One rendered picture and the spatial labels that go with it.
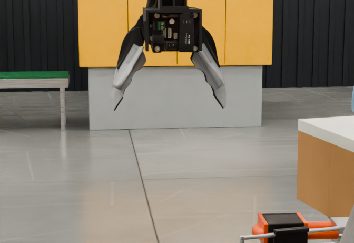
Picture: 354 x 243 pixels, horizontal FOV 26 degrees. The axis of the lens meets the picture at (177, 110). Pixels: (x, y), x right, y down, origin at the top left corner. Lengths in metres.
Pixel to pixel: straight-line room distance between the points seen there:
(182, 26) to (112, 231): 4.41
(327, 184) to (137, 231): 2.05
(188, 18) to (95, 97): 7.79
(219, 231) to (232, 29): 3.88
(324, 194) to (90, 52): 5.38
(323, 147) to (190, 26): 2.66
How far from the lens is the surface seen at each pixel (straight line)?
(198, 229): 5.34
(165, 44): 0.97
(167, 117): 8.83
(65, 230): 5.37
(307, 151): 3.73
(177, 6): 0.97
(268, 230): 1.47
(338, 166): 3.48
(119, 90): 1.02
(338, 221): 1.53
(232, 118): 8.94
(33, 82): 8.69
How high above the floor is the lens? 1.69
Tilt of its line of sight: 10 degrees down
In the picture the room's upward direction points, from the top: straight up
